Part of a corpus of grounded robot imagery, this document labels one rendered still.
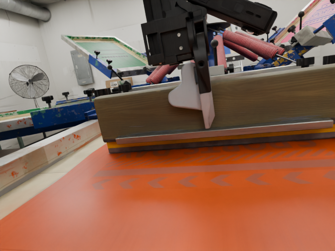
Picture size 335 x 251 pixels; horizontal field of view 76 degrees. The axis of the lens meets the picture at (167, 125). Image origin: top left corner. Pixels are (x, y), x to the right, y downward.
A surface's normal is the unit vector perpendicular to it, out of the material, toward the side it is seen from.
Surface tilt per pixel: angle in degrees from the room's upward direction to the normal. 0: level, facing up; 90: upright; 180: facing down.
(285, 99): 92
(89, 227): 0
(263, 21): 93
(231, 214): 0
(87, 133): 90
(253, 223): 0
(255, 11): 93
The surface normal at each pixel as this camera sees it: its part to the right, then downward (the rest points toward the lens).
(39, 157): 0.97, -0.09
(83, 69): -0.20, 0.26
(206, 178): -0.15, -0.96
